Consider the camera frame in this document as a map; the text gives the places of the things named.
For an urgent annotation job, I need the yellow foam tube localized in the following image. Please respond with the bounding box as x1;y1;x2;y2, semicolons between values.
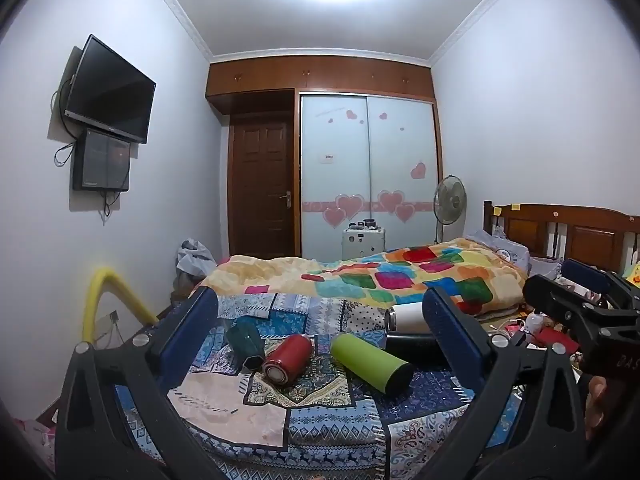
82;268;160;343

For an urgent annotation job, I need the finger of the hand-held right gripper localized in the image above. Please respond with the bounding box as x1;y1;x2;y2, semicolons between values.
522;274;640;357
561;258;640;311

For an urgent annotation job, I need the dark teal faceted cup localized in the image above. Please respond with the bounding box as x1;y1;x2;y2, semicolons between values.
225;321;265;372

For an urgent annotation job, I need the white small cabinet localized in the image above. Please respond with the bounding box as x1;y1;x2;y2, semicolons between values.
341;220;387;264

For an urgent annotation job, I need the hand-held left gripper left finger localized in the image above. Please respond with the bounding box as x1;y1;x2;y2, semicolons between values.
54;286;231;480

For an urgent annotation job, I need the grey pillow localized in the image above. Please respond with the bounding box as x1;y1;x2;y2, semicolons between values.
464;230;532;267

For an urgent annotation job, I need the lime green cup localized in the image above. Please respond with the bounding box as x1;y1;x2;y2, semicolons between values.
330;332;415;394

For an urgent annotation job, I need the patchwork bed sheet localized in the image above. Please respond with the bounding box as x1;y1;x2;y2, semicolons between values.
115;292;523;480

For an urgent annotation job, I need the black television cable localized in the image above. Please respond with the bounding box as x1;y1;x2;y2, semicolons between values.
49;75;77;167

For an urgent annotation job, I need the red packet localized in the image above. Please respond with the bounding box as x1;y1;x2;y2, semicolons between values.
537;327;581;357

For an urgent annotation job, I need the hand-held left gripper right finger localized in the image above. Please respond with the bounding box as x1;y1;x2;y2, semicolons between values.
422;287;589;480

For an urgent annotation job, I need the pile of grey clothes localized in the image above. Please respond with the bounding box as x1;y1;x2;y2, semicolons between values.
175;240;219;282

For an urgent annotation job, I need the colourful checked blanket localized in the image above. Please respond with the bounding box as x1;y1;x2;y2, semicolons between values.
202;237;529;318

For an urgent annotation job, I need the wall-mounted black television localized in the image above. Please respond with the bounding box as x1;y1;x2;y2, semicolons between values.
65;34;157;145

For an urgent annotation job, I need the wardrobe with heart stickers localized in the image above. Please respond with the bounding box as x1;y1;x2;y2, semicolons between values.
298;91;444;262

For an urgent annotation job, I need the person's right hand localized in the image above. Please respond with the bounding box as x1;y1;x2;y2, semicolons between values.
585;375;609;442

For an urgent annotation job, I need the wooden headboard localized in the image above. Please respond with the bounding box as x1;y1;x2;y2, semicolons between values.
482;201;640;277

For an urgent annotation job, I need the black wall speaker box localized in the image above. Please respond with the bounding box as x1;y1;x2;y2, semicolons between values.
72;128;132;192

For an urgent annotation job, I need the white cup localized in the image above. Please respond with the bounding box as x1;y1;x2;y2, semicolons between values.
385;304;434;334

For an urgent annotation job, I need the brown wooden door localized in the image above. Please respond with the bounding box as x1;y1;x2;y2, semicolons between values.
228;112;296;260

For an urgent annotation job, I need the pink cloth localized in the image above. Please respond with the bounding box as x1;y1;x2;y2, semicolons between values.
14;417;57;463

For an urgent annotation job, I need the red cup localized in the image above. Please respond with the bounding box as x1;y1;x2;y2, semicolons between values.
262;334;313;387

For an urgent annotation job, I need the wooden overhead cabinet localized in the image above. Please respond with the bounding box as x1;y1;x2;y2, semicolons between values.
206;54;434;117

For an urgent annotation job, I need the standing fan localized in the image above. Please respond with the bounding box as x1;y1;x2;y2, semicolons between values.
432;175;468;246

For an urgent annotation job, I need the black cup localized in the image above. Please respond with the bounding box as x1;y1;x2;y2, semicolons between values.
385;332;451;368

